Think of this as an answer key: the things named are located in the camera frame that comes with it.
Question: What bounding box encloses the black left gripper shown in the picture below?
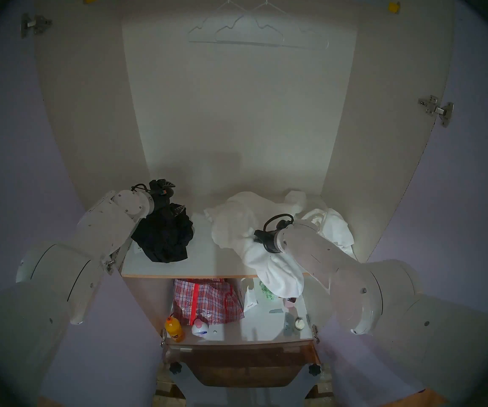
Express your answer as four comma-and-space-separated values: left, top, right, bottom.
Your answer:
148, 179, 187, 218

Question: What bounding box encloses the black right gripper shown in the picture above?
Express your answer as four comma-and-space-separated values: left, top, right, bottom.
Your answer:
254, 227, 283, 254

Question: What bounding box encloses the large white top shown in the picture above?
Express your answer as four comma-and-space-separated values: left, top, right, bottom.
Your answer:
204, 191, 305, 296

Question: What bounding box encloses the black top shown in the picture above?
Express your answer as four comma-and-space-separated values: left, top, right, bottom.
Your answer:
131, 203, 195, 263

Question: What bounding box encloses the small white paper bag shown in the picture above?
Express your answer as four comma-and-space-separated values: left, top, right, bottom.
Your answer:
242, 279, 258, 313

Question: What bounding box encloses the red plaid woven bag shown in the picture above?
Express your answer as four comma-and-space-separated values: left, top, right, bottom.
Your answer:
173, 278, 244, 326

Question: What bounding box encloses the metal wardrobe door hinge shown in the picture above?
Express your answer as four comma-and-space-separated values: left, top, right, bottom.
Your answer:
103, 249, 120, 275
418, 95, 454, 128
21, 13, 54, 39

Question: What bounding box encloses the white bottle pink cap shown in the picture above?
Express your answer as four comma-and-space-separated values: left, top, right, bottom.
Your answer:
191, 317, 210, 338

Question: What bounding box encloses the brown wooden drawer front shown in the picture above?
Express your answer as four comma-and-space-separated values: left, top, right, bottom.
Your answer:
166, 343, 321, 387

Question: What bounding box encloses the orange plastic bottle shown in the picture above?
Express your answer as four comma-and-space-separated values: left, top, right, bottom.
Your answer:
164, 316, 185, 343

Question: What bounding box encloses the purple wardrobe door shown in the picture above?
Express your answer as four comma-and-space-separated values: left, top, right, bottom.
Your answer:
0, 0, 164, 407
316, 0, 488, 400

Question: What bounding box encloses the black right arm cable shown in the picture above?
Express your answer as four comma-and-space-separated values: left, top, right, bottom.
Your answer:
263, 214, 295, 234

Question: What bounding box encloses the white wire clothes hanger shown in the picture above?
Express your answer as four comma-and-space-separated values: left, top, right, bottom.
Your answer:
215, 0, 330, 51
187, 0, 287, 45

